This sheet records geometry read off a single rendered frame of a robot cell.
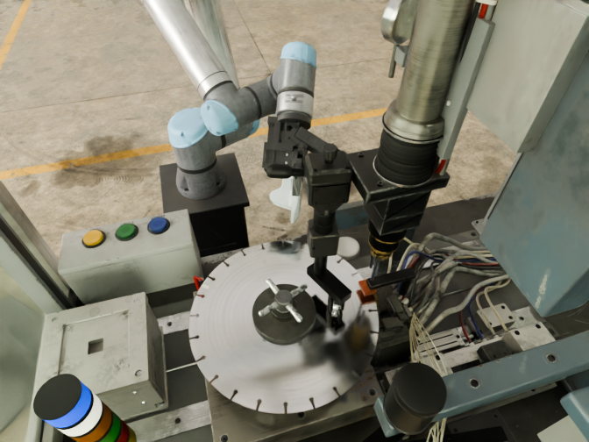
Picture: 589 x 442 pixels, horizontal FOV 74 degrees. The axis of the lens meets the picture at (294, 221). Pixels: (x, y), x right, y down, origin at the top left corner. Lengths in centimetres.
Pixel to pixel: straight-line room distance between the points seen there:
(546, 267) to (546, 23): 21
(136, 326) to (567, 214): 69
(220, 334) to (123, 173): 202
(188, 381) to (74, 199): 183
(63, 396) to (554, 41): 54
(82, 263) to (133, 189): 157
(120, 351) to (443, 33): 69
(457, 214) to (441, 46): 84
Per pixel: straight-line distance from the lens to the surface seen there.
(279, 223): 212
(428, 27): 42
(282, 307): 66
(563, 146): 40
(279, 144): 77
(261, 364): 67
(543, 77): 38
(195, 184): 118
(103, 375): 78
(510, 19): 41
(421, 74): 44
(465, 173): 263
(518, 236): 45
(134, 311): 82
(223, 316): 72
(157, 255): 92
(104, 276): 97
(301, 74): 83
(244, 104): 86
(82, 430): 53
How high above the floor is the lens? 157
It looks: 47 degrees down
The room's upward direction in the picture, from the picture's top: straight up
